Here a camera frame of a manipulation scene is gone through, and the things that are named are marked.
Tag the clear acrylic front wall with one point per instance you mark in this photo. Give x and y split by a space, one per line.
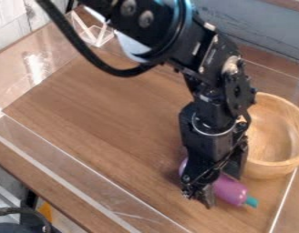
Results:
86 195

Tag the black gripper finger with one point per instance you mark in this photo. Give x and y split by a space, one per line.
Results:
236 165
206 196

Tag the black clamp with cable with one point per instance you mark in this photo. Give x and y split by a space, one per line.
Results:
32 221

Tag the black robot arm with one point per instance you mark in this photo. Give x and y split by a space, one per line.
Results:
163 32

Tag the brown wooden bowl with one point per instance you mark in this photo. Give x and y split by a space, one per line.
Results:
273 138

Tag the clear acrylic corner bracket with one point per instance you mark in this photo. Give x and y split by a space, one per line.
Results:
97 35

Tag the purple toy eggplant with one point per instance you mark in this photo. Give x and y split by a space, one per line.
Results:
229 190

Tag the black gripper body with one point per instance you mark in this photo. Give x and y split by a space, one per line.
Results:
209 145

